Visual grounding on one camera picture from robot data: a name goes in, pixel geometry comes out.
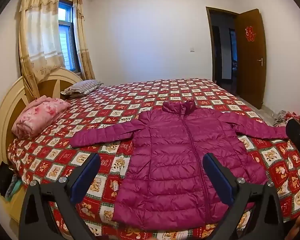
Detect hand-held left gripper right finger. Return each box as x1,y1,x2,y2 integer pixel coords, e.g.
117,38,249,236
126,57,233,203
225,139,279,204
202,152,289,240

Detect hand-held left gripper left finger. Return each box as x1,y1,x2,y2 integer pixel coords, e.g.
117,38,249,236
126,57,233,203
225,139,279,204
18,152,102,240

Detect purple down jacket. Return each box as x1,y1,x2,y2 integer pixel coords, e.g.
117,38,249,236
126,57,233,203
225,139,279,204
70,99,289,232

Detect pile of clothes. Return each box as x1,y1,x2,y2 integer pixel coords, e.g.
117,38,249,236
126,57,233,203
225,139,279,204
273,110,300,127

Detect black clothes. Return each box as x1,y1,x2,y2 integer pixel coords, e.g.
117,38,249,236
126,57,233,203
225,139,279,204
0,161,15,197

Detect teal cloth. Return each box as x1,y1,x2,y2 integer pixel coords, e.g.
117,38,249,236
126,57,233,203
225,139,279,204
5,175,22,202

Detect brown wooden door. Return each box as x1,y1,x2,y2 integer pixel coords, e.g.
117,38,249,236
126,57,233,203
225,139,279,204
234,9,266,110

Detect cream nightstand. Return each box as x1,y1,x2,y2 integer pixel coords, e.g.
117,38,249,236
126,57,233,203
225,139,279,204
2,183,28,223

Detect pink folded blanket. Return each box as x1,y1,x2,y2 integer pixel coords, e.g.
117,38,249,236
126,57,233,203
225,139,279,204
11,95,71,139

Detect red bear-print bed sheet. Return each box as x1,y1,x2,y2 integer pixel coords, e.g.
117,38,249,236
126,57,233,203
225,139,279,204
7,78,300,240

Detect striped pillow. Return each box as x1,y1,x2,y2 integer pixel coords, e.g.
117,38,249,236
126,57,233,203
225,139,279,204
61,79,104,98

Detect cream wooden headboard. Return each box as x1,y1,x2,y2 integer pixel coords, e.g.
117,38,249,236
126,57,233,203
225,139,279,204
0,67,83,165

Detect red paper door decoration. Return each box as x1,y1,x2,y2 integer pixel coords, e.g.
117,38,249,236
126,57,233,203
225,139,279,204
244,26,256,42

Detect dark-framed window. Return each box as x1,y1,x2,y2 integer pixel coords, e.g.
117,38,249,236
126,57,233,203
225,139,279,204
57,1,82,73

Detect narrow beige curtain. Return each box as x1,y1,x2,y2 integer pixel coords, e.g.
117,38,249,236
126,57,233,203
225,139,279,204
72,0,96,82

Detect wide beige curtain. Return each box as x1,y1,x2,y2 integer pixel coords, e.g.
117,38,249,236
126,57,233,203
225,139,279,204
19,0,65,100

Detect dark door frame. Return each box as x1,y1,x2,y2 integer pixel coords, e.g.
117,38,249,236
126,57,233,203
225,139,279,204
206,6,240,97

